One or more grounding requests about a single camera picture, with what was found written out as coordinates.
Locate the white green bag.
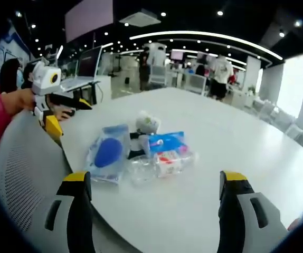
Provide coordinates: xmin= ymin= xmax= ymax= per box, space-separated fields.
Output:
xmin=135 ymin=110 xmax=161 ymax=133

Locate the white red tissue packet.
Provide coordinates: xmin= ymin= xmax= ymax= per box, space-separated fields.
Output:
xmin=153 ymin=149 xmax=196 ymax=179

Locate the person's left hand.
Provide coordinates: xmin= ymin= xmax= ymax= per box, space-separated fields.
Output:
xmin=0 ymin=88 xmax=36 ymax=115

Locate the white office chair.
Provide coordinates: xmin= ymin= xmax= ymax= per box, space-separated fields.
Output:
xmin=149 ymin=65 xmax=167 ymax=86
xmin=187 ymin=73 xmax=208 ymax=96

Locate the blue item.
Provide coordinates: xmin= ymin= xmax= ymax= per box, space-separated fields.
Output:
xmin=86 ymin=123 xmax=130 ymax=183

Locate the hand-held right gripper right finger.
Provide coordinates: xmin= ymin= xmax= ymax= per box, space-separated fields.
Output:
xmin=216 ymin=170 xmax=298 ymax=253

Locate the row of white chairs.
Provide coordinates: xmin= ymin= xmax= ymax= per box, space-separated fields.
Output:
xmin=251 ymin=97 xmax=303 ymax=148

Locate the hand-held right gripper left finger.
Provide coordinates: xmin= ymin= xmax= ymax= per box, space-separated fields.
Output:
xmin=36 ymin=171 xmax=93 ymax=253

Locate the clear plastic packaging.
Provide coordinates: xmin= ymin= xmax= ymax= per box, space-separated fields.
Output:
xmin=126 ymin=155 xmax=158 ymax=187

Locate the person's right hand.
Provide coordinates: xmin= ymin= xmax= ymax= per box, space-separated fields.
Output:
xmin=287 ymin=217 xmax=303 ymax=232

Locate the pink hanging screen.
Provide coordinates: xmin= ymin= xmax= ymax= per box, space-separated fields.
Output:
xmin=64 ymin=0 xmax=115 ymax=43

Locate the grey mesh chair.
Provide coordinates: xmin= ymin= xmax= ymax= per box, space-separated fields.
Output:
xmin=0 ymin=108 xmax=141 ymax=253

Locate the black and grey item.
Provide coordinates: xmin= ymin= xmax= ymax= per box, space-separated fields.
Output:
xmin=127 ymin=131 xmax=152 ymax=160

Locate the ceiling air vent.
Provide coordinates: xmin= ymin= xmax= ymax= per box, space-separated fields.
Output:
xmin=119 ymin=8 xmax=159 ymax=26

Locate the blue packet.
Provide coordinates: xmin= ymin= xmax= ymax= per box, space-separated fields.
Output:
xmin=148 ymin=131 xmax=187 ymax=154

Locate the white table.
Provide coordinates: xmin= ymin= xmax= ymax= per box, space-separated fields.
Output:
xmin=60 ymin=86 xmax=303 ymax=253

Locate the laptop desk stand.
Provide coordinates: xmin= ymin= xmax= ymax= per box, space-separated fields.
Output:
xmin=72 ymin=81 xmax=102 ymax=105

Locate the open silver laptop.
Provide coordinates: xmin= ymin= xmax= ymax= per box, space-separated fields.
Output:
xmin=61 ymin=45 xmax=103 ymax=92

